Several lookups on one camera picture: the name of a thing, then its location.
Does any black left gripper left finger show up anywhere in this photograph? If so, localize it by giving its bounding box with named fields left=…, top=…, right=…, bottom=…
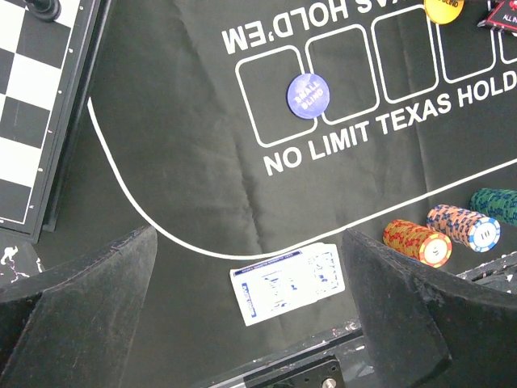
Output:
left=1, top=226, right=158, bottom=387

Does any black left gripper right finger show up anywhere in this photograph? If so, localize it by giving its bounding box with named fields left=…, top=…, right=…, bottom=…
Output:
left=343, top=230, right=516, bottom=387

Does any orange poker chip stack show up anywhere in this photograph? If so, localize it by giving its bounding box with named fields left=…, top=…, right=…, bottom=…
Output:
left=383, top=219, right=452, bottom=268

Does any green poker chip stack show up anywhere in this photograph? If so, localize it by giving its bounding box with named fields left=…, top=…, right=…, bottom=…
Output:
left=469, top=188, right=517, bottom=226

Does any blue small blind button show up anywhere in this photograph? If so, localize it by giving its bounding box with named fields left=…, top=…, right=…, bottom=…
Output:
left=287, top=73, right=330, bottom=120

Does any yellow big blind button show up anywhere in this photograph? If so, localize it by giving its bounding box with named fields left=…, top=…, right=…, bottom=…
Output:
left=423, top=0, right=464, bottom=25

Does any red black all-in marker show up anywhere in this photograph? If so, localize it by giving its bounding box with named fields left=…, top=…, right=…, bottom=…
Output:
left=477, top=0, right=516, bottom=35

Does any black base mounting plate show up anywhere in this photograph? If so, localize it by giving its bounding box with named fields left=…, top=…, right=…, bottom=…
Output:
left=207, top=253, right=516, bottom=387

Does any blue playing card deck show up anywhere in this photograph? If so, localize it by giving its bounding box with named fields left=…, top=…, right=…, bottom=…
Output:
left=229, top=242, right=346, bottom=327

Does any black poker table mat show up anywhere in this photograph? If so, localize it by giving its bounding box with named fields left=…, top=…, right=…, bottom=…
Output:
left=37, top=1, right=516, bottom=387

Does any black white chess board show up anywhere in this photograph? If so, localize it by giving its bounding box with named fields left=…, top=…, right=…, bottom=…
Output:
left=1, top=1, right=113, bottom=243

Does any black chess piece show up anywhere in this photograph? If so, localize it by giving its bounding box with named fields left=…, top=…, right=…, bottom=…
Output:
left=24, top=0, right=61, bottom=23

